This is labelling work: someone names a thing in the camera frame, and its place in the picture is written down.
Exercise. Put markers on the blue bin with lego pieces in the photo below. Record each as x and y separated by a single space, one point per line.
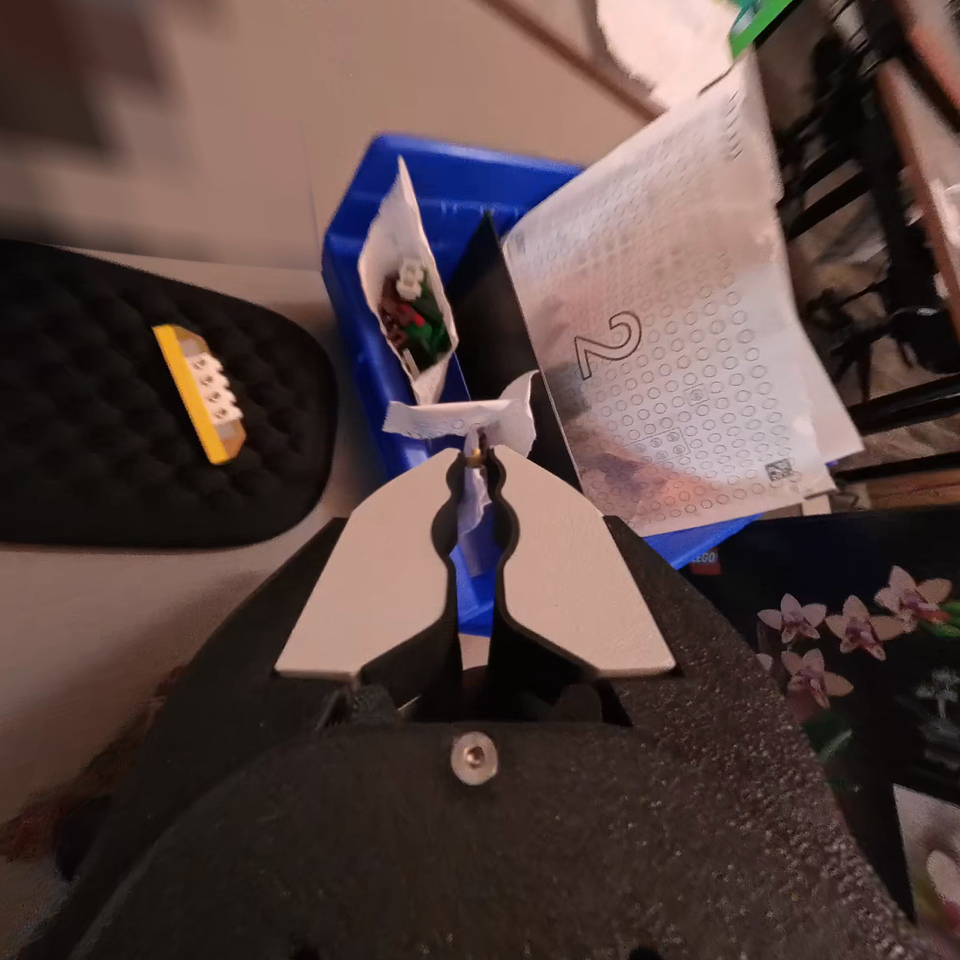
450 180

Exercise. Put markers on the dark brown printed box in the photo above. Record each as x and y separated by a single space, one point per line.
847 675

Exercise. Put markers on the black quilted armrest pad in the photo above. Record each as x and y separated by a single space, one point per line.
97 450

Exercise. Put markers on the white printed paper bag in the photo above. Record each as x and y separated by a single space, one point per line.
675 300

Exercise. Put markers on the torn white paper bag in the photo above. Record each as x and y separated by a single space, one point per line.
405 232

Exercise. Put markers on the round brown orange lego build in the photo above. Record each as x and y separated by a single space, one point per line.
45 817

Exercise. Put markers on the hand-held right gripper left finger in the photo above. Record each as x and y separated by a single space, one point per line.
367 600

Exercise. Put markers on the wooden edged white table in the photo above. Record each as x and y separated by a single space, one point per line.
915 135

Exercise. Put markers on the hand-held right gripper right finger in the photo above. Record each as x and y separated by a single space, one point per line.
585 600

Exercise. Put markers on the green printed box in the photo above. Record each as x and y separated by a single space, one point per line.
757 22

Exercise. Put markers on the yellow tan lego plate build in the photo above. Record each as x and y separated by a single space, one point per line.
199 390

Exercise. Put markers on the black metal desk frame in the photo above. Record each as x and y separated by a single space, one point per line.
862 225

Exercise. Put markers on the pile of small lego pieces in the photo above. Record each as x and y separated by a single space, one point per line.
412 315

